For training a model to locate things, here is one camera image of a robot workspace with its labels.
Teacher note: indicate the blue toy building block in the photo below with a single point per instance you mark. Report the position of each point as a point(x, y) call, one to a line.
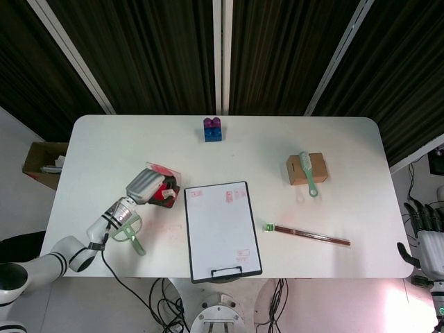
point(213, 136)

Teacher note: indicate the purple plastic toy brick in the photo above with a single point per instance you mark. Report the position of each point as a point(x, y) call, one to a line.
point(211, 122)

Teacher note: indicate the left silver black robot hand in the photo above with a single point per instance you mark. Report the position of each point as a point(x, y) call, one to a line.
point(144, 185)

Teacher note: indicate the white metal frame post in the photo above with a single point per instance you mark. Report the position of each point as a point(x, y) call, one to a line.
point(73, 55)
point(222, 52)
point(338, 55)

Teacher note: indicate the wrapped brown chopsticks pair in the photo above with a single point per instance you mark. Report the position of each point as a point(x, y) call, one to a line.
point(312, 236)

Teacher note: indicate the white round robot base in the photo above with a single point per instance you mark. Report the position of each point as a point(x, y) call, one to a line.
point(215, 315)

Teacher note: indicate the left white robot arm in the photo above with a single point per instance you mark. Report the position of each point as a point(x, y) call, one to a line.
point(59, 260)

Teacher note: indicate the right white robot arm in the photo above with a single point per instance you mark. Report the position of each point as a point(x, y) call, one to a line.
point(438, 305)

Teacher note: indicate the black clipboard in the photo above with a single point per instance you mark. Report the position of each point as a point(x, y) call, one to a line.
point(201, 278)

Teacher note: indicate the white stamped paper sheet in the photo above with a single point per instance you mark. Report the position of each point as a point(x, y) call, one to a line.
point(222, 225)

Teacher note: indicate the dark pleated curtain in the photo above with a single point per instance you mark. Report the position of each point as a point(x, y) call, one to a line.
point(156, 52)

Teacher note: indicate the red and white stamp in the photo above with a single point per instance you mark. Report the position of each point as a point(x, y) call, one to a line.
point(168, 193)

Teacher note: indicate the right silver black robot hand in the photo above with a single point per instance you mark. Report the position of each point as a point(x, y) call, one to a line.
point(431, 253)

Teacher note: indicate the green wide T-shaped brush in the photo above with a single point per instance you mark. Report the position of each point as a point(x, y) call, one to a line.
point(138, 248)

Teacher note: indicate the small brown cardboard box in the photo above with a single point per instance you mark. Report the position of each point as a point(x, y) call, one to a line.
point(320, 170)

